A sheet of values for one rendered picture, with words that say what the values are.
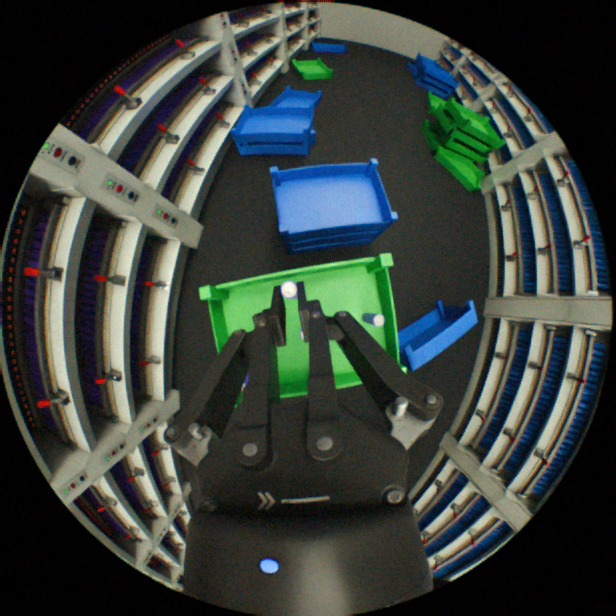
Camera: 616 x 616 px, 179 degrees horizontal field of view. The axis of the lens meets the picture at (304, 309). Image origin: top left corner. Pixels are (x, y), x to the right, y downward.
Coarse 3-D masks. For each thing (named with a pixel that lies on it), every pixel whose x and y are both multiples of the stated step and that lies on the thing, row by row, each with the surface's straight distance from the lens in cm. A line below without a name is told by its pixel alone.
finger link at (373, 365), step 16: (336, 320) 14; (352, 320) 13; (352, 336) 12; (368, 336) 12; (352, 352) 12; (368, 352) 11; (384, 352) 11; (368, 368) 11; (384, 368) 10; (400, 368) 10; (368, 384) 11; (384, 384) 10; (400, 384) 9; (416, 384) 10; (384, 400) 10; (416, 400) 9; (432, 400) 9; (416, 416) 9; (432, 416) 9
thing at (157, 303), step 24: (144, 240) 79; (168, 240) 75; (144, 264) 75; (168, 264) 73; (144, 288) 74; (168, 288) 73; (144, 312) 74; (168, 312) 76; (144, 336) 77; (144, 360) 81; (144, 384) 84
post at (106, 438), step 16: (176, 400) 95; (144, 416) 79; (160, 416) 88; (32, 432) 82; (96, 432) 75; (112, 432) 74; (128, 432) 76; (48, 448) 75; (96, 448) 70; (128, 448) 79; (48, 464) 71; (64, 464) 69; (80, 464) 68; (96, 464) 72; (112, 464) 77; (64, 480) 68
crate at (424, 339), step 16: (432, 320) 84; (448, 320) 83; (464, 320) 69; (400, 336) 77; (416, 336) 80; (432, 336) 75; (448, 336) 64; (400, 352) 61; (416, 352) 58; (432, 352) 62; (416, 368) 60
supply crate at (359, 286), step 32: (384, 256) 31; (224, 288) 35; (256, 288) 36; (320, 288) 35; (352, 288) 36; (384, 288) 35; (224, 320) 38; (288, 320) 36; (384, 320) 37; (288, 352) 36; (288, 384) 38; (352, 384) 34
